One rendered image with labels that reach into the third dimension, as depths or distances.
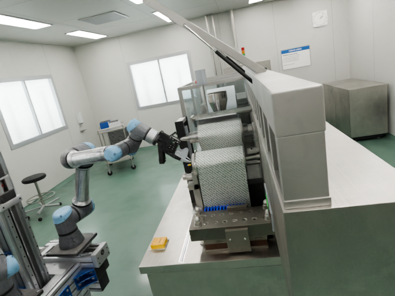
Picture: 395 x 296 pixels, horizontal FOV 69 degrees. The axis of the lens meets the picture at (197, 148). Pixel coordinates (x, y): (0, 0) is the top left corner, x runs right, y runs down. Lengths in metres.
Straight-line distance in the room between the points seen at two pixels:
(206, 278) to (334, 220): 0.93
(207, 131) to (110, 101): 6.13
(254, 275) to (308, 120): 0.98
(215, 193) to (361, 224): 0.96
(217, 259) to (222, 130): 0.68
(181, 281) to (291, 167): 1.02
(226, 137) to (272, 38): 5.46
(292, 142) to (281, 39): 6.47
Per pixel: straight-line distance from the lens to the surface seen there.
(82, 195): 1.95
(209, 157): 1.41
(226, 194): 1.46
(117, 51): 7.45
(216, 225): 1.34
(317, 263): 0.62
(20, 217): 1.85
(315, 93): 0.50
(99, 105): 7.76
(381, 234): 0.62
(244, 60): 1.18
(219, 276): 1.40
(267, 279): 1.40
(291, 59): 6.97
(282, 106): 0.50
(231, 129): 1.60
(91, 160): 1.55
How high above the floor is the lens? 1.71
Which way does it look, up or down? 15 degrees down
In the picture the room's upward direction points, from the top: 11 degrees counter-clockwise
